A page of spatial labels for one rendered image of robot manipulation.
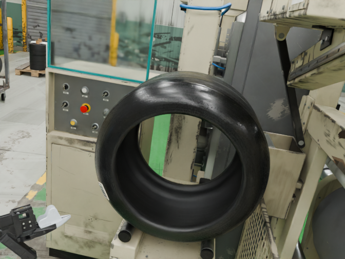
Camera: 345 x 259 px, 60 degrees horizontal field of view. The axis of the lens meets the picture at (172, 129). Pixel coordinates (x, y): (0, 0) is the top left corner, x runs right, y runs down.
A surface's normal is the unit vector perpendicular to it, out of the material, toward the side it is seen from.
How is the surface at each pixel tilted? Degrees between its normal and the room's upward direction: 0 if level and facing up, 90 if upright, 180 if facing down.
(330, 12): 90
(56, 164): 90
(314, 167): 90
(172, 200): 35
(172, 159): 90
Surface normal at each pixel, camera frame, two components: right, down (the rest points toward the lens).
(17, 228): 0.51, 0.03
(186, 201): -0.10, -0.59
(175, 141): -0.15, 0.32
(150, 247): 0.15, -0.93
